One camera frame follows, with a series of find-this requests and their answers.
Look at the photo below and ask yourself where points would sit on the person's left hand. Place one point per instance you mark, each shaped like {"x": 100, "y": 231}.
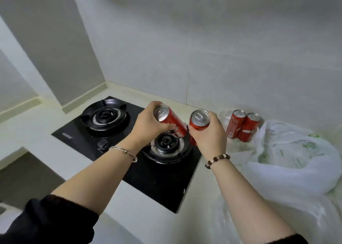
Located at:
{"x": 145, "y": 126}

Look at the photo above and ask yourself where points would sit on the person's right hand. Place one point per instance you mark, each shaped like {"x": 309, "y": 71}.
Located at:
{"x": 213, "y": 139}

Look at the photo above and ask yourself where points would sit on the person's left forearm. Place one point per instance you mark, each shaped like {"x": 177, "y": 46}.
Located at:
{"x": 93, "y": 182}

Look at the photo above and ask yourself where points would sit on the person's right forearm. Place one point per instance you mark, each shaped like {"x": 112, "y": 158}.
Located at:
{"x": 248, "y": 203}

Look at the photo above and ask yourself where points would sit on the person's black right sleeve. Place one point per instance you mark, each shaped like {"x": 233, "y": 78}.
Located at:
{"x": 288, "y": 239}

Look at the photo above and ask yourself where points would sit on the person's black sleeve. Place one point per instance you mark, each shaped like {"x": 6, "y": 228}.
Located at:
{"x": 48, "y": 222}
{"x": 288, "y": 239}

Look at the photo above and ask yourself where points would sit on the person's black left sleeve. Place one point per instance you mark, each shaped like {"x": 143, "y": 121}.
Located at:
{"x": 48, "y": 222}

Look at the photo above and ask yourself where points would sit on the silver bangle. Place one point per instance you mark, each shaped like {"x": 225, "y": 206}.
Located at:
{"x": 125, "y": 151}

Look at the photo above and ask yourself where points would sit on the black stove knob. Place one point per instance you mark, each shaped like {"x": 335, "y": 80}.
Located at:
{"x": 102, "y": 145}

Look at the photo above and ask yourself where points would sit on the black glass gas hob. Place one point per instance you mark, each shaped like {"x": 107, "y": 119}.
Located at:
{"x": 160, "y": 182}

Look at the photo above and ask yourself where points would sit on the white plastic bag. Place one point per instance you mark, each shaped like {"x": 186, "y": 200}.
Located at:
{"x": 294, "y": 171}

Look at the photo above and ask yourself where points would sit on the dark grey cabinet panel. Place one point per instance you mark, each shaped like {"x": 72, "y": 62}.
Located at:
{"x": 26, "y": 179}

